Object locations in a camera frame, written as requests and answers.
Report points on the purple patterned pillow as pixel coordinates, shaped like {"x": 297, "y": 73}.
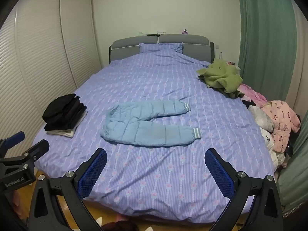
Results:
{"x": 158, "y": 47}

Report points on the grey fluffy garment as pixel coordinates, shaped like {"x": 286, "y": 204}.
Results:
{"x": 261, "y": 119}

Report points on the grey upholstered headboard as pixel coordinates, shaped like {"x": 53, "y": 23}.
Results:
{"x": 125, "y": 47}

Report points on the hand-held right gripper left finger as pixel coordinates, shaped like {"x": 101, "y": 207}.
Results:
{"x": 92, "y": 175}

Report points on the pink printed padded jacket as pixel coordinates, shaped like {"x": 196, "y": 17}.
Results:
{"x": 281, "y": 118}

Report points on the white louvered wardrobe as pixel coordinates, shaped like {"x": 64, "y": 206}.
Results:
{"x": 43, "y": 53}

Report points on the green curtain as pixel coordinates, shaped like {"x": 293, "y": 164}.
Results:
{"x": 262, "y": 41}
{"x": 293, "y": 178}

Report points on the bed with purple duvet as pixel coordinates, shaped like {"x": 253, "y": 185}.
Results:
{"x": 156, "y": 81}

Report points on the white garment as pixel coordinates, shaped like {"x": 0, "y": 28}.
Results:
{"x": 270, "y": 144}

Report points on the white folded cloth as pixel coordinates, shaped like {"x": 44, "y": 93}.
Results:
{"x": 65, "y": 132}

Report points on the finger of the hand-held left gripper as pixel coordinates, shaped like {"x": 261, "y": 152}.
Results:
{"x": 39, "y": 148}
{"x": 15, "y": 138}

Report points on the olive green fleece garment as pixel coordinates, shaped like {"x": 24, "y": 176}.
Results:
{"x": 220, "y": 77}

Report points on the white nightstand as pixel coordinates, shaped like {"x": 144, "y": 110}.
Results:
{"x": 239, "y": 70}

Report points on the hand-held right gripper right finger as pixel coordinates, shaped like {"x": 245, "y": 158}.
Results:
{"x": 220, "y": 173}

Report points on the flat black item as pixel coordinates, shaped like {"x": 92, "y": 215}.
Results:
{"x": 152, "y": 35}

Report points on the small white box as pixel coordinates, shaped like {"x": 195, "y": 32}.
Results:
{"x": 161, "y": 33}

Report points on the plain pink garment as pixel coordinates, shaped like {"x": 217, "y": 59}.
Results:
{"x": 252, "y": 93}

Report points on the light blue padded pants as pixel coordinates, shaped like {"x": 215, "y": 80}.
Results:
{"x": 134, "y": 130}

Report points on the stack of black folded clothes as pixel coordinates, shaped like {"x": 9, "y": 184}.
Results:
{"x": 62, "y": 112}

